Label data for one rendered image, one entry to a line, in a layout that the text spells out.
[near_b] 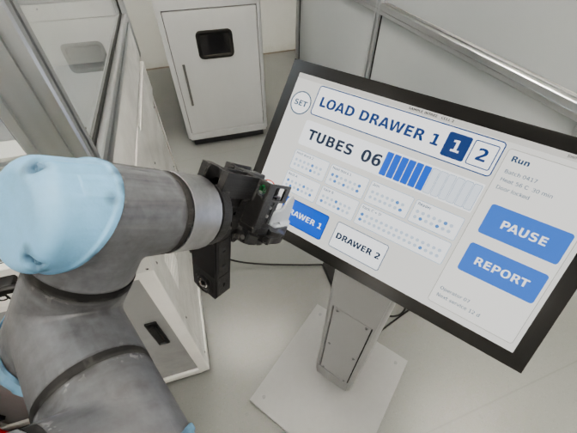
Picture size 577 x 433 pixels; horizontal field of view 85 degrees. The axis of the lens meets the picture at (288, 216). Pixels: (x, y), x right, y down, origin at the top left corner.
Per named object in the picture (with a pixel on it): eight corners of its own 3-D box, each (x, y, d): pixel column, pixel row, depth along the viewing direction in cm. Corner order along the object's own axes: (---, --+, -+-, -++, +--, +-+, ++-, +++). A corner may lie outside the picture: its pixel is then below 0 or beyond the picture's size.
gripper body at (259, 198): (295, 188, 41) (242, 180, 30) (270, 246, 42) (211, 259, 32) (251, 166, 43) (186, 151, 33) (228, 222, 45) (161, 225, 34)
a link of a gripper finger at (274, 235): (295, 231, 45) (264, 235, 38) (291, 240, 46) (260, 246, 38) (270, 216, 47) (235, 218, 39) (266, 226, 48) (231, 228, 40)
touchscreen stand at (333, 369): (350, 488, 108) (492, 447, 33) (250, 401, 126) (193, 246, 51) (405, 362, 135) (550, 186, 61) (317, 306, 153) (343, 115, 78)
